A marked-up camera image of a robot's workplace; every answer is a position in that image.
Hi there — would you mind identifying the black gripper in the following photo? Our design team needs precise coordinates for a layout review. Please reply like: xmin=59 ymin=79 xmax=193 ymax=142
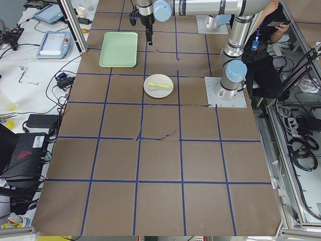
xmin=139 ymin=7 xmax=154 ymax=46

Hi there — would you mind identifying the beige round plate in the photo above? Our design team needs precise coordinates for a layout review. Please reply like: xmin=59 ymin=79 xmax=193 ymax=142
xmin=143 ymin=74 xmax=174 ymax=98

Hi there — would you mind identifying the yellow plastic fork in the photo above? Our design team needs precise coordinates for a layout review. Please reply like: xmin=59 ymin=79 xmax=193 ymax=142
xmin=148 ymin=82 xmax=171 ymax=88

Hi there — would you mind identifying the light green plastic tray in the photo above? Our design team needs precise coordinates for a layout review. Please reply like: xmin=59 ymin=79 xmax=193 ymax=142
xmin=99 ymin=32 xmax=138 ymax=68

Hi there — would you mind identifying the pale green plastic spoon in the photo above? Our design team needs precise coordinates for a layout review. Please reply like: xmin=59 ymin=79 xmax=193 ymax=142
xmin=148 ymin=86 xmax=172 ymax=91

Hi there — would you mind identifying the white paper cup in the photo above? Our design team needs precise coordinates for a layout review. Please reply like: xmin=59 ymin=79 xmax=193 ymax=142
xmin=76 ymin=6 xmax=86 ymax=18

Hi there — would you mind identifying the near blue teach pendant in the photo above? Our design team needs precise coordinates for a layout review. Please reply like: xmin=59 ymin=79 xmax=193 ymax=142
xmin=36 ymin=32 xmax=72 ymax=59

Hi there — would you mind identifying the blue teach pendant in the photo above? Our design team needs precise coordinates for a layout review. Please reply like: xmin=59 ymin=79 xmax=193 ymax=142
xmin=33 ymin=5 xmax=63 ymax=24
xmin=36 ymin=32 xmax=72 ymax=59

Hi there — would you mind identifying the far blue teach pendant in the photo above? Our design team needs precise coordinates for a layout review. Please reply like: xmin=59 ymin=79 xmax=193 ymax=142
xmin=33 ymin=5 xmax=63 ymax=24

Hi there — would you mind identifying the smartphone held by person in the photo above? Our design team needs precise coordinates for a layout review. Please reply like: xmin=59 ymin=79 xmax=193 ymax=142
xmin=267 ymin=20 xmax=291 ymax=27

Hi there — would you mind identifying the seated person in black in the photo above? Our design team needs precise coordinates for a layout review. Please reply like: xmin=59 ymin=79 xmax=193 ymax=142
xmin=242 ymin=1 xmax=290 ymax=99

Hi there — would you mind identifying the black power adapter brick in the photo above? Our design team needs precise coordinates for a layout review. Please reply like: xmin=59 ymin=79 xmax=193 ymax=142
xmin=26 ymin=114 xmax=58 ymax=129

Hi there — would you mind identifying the black computer case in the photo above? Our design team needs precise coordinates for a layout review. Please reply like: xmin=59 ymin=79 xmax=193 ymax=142
xmin=1 ymin=125 xmax=49 ymax=195

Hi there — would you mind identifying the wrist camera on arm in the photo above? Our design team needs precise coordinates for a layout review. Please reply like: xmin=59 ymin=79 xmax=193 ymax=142
xmin=129 ymin=6 xmax=138 ymax=26

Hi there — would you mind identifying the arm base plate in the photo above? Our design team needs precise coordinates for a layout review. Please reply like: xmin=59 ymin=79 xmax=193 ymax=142
xmin=205 ymin=77 xmax=247 ymax=108
xmin=196 ymin=14 xmax=232 ymax=35

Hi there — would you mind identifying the aluminium frame post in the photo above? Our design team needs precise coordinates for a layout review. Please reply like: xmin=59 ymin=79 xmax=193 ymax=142
xmin=57 ymin=0 xmax=88 ymax=53

